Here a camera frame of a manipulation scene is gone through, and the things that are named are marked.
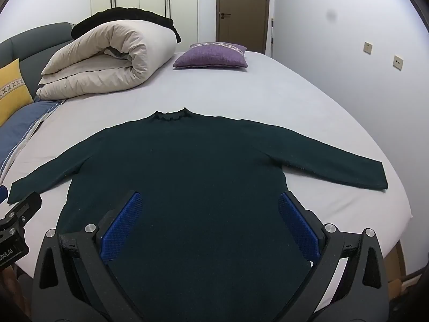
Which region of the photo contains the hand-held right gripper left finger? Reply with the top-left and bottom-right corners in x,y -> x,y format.
32,191 -> 145,322

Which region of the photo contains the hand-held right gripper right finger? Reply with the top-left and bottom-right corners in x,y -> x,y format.
268,191 -> 389,322

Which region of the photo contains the dark green sweater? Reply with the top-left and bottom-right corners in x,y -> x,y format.
7,107 -> 389,322

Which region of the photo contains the blue pillow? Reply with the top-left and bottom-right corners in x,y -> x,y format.
0,99 -> 66,175

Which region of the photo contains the yellow patterned pillow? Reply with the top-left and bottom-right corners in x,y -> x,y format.
0,58 -> 35,127

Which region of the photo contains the bed with white sheet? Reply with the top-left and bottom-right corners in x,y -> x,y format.
0,51 -> 412,312

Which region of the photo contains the grey headboard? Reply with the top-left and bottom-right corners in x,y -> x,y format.
0,22 -> 76,98

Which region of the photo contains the beige rolled duvet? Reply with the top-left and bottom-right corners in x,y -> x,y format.
35,20 -> 177,101

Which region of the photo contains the purple pillow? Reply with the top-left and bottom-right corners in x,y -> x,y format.
173,42 -> 249,69

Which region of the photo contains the black cloth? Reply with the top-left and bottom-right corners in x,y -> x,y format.
70,7 -> 182,43

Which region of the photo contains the brown door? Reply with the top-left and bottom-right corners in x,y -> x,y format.
216,0 -> 271,55

